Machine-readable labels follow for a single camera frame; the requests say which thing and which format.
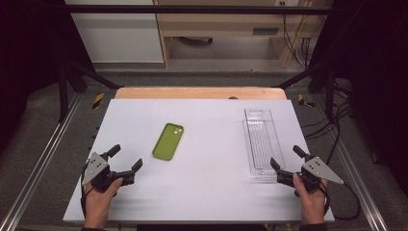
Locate white cabinet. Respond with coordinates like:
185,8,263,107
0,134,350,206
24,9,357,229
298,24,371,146
64,0,165,64

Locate black horizontal frame bar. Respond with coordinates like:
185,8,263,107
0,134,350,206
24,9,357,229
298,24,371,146
59,4,345,15

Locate person's right hand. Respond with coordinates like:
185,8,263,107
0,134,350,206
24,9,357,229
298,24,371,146
292,172,329,226

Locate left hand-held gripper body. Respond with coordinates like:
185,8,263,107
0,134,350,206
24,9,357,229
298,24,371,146
81,152,136,193

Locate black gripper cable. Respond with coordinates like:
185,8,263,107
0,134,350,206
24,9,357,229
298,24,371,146
320,181,362,222
80,162,97,220

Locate hanging cables under desk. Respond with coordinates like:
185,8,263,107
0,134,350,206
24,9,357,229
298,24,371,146
280,1,317,69

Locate green phone case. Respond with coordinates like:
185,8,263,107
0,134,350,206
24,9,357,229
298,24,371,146
151,122,185,162

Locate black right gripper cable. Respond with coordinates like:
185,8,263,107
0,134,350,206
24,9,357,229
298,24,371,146
320,181,362,222

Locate black metal frame strut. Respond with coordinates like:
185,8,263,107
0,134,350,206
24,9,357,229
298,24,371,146
57,59,125,123
274,59,339,123

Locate bundle of black floor cables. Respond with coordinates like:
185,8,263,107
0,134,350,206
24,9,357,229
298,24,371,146
300,80,355,167

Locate white board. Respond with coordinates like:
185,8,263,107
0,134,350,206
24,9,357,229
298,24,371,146
63,98,336,224

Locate person's left hand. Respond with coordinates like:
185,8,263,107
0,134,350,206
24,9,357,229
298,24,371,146
83,177,124,230

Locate light wooden desk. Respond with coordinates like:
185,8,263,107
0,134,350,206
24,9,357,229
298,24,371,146
153,0,325,69

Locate clear plastic tray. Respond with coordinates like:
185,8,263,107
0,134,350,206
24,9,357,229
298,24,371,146
241,106,288,181

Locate wooden table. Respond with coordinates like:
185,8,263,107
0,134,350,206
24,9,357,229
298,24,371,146
114,86,288,101

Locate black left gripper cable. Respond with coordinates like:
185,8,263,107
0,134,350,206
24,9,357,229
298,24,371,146
80,162,97,220

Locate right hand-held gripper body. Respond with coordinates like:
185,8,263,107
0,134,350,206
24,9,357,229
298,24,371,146
275,156,345,193

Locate aluminium rail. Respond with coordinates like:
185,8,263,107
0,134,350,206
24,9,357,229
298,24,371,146
311,95,390,231
0,91,84,231

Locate yellow clamp left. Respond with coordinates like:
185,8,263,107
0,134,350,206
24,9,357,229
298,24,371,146
91,92,106,111

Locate dark curtain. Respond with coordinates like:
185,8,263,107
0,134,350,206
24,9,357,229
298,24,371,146
307,0,408,196
0,0,95,155

